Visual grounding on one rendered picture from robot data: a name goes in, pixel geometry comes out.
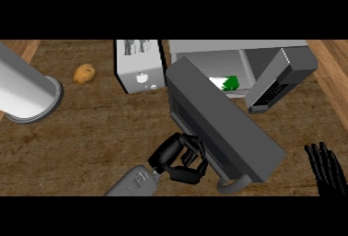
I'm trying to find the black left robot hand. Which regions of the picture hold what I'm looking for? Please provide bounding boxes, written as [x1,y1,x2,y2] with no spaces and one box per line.
[148,132,211,185]

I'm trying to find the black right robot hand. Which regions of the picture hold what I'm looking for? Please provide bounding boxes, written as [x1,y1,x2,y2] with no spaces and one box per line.
[304,141,348,197]

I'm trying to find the white and green milk carton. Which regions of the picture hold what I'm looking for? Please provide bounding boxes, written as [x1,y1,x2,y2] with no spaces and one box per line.
[208,75,241,92]

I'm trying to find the grey microwave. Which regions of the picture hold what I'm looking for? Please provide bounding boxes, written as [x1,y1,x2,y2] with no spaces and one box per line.
[167,40,320,115]

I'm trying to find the white toaster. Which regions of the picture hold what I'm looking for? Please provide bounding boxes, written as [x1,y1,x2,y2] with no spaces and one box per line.
[114,40,168,95]

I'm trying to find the brown potato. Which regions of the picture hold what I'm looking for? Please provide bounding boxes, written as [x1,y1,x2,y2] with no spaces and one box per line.
[73,63,96,86]

